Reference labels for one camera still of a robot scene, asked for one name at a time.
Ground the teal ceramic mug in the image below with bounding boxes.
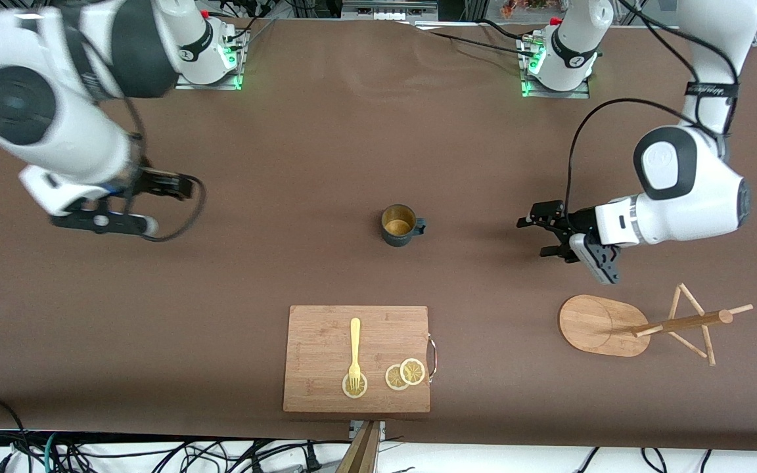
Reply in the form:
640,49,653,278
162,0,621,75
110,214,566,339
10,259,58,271
380,204,427,248

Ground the wooden mug rack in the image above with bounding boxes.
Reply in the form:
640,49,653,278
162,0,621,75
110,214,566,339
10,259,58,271
558,283,754,367

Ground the brown table cover sheet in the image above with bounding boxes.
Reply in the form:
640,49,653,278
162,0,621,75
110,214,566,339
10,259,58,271
0,12,757,453

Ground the lemon slice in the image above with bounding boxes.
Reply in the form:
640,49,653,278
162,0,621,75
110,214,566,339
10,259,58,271
400,358,426,386
385,364,411,392
342,372,369,399

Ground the yellow plastic fork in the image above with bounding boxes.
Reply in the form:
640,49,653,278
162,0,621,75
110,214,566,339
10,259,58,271
348,318,362,392

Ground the bamboo cutting board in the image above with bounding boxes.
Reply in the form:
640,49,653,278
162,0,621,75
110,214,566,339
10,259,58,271
283,305,437,415

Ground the grey power strip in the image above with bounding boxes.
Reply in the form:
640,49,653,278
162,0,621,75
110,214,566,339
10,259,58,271
341,0,440,20

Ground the wooden stick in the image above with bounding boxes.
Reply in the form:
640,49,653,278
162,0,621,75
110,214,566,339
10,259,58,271
336,420,380,473

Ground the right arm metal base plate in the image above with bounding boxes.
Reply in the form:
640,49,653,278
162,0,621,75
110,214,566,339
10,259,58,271
173,30,244,91

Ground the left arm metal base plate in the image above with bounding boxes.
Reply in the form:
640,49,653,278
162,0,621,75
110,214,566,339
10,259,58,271
520,36,591,99

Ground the long black base cable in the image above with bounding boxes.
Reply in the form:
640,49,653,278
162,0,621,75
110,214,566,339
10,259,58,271
428,30,540,60

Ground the short black base cable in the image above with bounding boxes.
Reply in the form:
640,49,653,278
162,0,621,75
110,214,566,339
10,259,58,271
480,18,538,41

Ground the teal floor cable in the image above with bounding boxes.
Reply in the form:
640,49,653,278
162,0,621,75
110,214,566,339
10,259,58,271
42,432,62,473

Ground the small metal bracket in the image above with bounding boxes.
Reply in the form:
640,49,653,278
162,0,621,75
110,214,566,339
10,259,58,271
349,420,387,442

